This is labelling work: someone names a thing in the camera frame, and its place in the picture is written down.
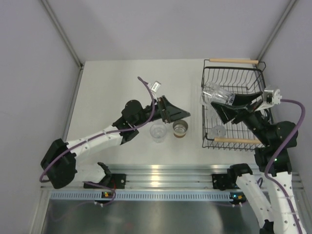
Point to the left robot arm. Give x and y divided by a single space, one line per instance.
62 163

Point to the aluminium mounting rail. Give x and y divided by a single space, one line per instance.
168 177

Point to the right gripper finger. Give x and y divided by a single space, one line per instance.
243 99
230 113

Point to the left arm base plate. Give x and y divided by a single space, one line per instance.
114 181

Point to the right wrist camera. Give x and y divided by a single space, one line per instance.
271 97

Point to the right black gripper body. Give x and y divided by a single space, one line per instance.
255 119

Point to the clear plastic cup bottom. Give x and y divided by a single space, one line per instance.
158 132

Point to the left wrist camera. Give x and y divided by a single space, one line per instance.
154 86

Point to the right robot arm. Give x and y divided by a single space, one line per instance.
276 213

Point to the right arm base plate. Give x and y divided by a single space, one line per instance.
224 181

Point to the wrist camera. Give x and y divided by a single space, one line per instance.
154 86
271 97

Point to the black wire dish rack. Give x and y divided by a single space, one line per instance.
239 80

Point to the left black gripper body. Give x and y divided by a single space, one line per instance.
158 113

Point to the slotted grey cable duct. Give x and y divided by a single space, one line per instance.
145 196

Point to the steel cup cork base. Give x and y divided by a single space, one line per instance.
180 128

